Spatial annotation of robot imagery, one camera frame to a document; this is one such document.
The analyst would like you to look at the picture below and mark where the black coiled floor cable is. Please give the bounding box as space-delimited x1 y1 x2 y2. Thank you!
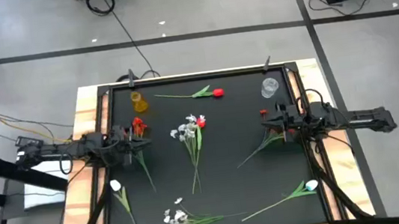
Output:
85 0 162 85

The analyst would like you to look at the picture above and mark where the white tulip with blue base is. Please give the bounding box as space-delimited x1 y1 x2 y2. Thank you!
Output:
237 178 323 223

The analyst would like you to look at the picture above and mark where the clear glass vase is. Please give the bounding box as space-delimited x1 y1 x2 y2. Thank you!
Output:
259 76 281 100

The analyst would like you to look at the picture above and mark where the white blossom bunch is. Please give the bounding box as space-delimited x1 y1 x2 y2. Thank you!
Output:
159 189 249 224
168 112 216 197

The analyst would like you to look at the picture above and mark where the yellow cable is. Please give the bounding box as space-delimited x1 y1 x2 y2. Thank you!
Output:
0 103 74 151

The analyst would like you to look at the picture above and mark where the red blossom sprig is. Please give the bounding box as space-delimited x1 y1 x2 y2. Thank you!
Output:
230 104 300 169

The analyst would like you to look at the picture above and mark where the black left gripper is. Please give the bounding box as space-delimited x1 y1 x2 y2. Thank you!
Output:
105 120 156 169

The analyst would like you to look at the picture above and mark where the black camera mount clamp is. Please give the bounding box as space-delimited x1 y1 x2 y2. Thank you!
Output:
126 68 136 89
261 55 273 72

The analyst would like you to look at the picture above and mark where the amber glass vase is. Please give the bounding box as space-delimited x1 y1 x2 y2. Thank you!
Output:
129 89 150 115

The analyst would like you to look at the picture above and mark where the white flat panel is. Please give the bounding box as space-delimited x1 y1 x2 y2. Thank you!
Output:
19 157 75 211

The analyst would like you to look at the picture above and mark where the black aluminium table frame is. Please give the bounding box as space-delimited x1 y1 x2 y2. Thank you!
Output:
48 54 375 224

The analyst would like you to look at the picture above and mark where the black power adapter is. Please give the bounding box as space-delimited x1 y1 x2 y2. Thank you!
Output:
13 133 45 153

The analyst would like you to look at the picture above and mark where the red poppy flower bunch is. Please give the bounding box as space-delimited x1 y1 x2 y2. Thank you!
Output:
130 115 157 195

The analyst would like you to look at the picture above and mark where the black desk frame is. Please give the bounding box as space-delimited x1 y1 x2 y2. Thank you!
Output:
0 144 73 224

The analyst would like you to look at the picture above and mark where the red artificial tulip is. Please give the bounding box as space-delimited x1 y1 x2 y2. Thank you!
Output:
153 83 225 106
184 117 216 195

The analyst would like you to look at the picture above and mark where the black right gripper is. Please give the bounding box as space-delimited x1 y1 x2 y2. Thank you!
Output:
259 98 310 147

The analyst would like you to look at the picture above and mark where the white artificial tulip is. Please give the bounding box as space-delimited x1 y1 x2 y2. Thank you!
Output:
109 176 145 224

